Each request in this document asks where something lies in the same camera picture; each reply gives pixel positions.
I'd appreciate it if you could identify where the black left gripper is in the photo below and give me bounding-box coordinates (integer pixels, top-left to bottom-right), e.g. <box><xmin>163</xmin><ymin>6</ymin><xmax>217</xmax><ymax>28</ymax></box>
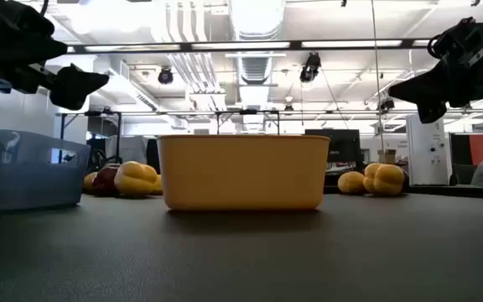
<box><xmin>0</xmin><ymin>0</ymin><xmax>111</xmax><ymax>112</ymax></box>

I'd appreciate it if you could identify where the yellow bell pepper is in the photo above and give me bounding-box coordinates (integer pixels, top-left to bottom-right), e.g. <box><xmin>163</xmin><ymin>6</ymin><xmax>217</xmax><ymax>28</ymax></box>
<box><xmin>113</xmin><ymin>160</ymin><xmax>158</xmax><ymax>198</ymax></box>
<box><xmin>362</xmin><ymin>162</ymin><xmax>406</xmax><ymax>197</ymax></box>

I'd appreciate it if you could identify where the orange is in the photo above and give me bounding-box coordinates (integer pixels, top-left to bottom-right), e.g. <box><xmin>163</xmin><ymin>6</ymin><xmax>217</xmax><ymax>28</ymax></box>
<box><xmin>82</xmin><ymin>171</ymin><xmax>99</xmax><ymax>195</ymax></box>

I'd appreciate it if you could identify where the dark maroon round produce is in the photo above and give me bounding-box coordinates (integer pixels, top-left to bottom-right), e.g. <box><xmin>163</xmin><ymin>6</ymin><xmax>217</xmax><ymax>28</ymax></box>
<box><xmin>92</xmin><ymin>163</ymin><xmax>122</xmax><ymax>197</ymax></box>

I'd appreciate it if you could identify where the round yellow orange fruit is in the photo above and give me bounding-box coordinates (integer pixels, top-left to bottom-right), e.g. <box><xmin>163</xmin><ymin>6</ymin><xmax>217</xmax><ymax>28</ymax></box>
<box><xmin>336</xmin><ymin>170</ymin><xmax>367</xmax><ymax>195</ymax></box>

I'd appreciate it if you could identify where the white cabinet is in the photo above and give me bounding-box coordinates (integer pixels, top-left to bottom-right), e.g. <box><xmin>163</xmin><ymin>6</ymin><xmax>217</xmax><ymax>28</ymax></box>
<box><xmin>406</xmin><ymin>113</ymin><xmax>453</xmax><ymax>186</ymax></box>

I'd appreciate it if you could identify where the cardboard box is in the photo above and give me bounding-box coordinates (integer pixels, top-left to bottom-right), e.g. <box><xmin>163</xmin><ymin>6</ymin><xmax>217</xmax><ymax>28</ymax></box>
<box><xmin>377</xmin><ymin>148</ymin><xmax>397</xmax><ymax>164</ymax></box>

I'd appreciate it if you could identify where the white cloth cover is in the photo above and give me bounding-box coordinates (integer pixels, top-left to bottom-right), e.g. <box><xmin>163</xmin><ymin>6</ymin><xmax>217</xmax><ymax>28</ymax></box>
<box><xmin>105</xmin><ymin>135</ymin><xmax>148</xmax><ymax>165</ymax></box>

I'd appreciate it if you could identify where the translucent grey plastic basket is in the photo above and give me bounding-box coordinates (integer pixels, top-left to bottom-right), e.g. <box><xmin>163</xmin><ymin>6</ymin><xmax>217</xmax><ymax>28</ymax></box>
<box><xmin>0</xmin><ymin>128</ymin><xmax>92</xmax><ymax>212</ymax></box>

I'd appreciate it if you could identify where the black monitor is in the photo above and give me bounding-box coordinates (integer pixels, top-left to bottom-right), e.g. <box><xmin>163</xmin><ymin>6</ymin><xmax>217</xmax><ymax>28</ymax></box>
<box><xmin>304</xmin><ymin>128</ymin><xmax>362</xmax><ymax>164</ymax></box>

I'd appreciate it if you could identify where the yellow plastic basket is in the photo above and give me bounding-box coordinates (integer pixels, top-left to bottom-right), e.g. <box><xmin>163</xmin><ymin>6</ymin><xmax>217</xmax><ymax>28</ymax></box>
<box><xmin>156</xmin><ymin>133</ymin><xmax>331</xmax><ymax>211</ymax></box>

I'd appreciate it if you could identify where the black table mat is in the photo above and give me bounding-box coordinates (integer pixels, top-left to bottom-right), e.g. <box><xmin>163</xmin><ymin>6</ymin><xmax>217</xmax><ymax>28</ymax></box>
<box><xmin>0</xmin><ymin>190</ymin><xmax>483</xmax><ymax>302</ymax></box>

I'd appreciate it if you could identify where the thin hanging cable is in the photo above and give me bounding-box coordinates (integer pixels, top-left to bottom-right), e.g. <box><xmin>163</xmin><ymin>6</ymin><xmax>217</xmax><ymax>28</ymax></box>
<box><xmin>370</xmin><ymin>0</ymin><xmax>384</xmax><ymax>164</ymax></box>

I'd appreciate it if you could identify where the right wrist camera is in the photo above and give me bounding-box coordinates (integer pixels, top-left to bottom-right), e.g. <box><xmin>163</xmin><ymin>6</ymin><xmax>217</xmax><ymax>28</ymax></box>
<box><xmin>427</xmin><ymin>16</ymin><xmax>483</xmax><ymax>60</ymax></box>

